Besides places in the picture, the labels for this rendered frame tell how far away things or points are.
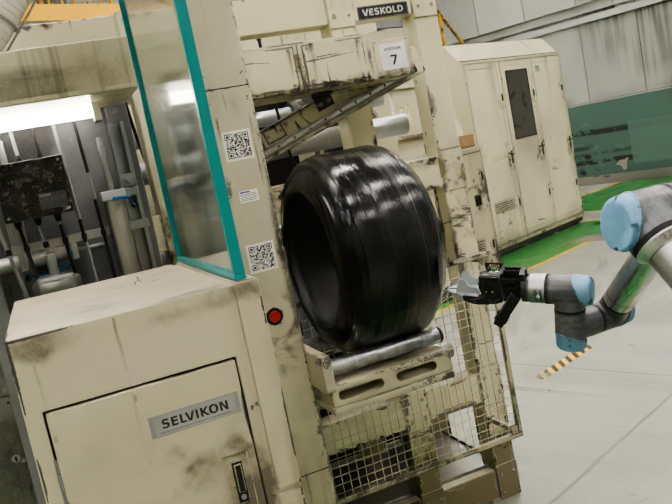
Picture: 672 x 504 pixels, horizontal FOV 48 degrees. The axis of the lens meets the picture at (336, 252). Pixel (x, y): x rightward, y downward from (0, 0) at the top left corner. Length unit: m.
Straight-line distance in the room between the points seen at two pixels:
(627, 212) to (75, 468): 1.12
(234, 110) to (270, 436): 0.92
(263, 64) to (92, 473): 1.36
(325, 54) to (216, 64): 0.48
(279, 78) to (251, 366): 1.17
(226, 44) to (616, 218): 1.02
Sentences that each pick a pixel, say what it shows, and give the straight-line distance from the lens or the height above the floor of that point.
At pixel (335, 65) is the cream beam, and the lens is 2.33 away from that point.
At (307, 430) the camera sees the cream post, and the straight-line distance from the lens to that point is 2.07.
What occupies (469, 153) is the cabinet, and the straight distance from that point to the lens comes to 6.96.
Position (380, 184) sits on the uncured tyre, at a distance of 1.92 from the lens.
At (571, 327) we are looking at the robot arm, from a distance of 1.92.
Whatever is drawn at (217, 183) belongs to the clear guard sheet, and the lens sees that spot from 1.24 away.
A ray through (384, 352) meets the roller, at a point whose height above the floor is 0.90.
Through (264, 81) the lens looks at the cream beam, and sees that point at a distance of 2.25.
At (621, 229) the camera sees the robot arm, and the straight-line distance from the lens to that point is 1.64.
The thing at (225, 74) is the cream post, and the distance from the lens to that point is 1.95.
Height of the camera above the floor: 1.45
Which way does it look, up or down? 7 degrees down
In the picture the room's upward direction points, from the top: 11 degrees counter-clockwise
